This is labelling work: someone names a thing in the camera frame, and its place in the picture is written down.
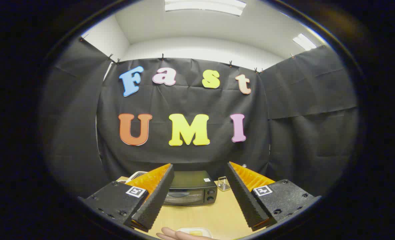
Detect black toaster oven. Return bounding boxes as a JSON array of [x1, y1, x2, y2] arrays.
[[163, 171, 218, 206]]

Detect white plate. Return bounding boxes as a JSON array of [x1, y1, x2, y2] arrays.
[[176, 227, 213, 239]]

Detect wire mesh basket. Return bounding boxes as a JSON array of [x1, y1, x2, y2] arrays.
[[218, 177, 231, 192]]

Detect white toaster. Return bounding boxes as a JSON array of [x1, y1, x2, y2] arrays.
[[126, 171, 148, 183]]

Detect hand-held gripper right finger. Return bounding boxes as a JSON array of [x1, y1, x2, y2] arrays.
[[225, 162, 321, 231]]

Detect small ceiling light panel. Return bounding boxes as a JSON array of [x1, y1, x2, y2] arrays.
[[292, 33, 318, 51]]

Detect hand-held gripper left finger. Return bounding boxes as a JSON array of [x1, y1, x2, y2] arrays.
[[77, 163, 175, 233]]

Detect long ceiling light panel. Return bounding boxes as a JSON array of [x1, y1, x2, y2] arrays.
[[164, 0, 247, 16]]

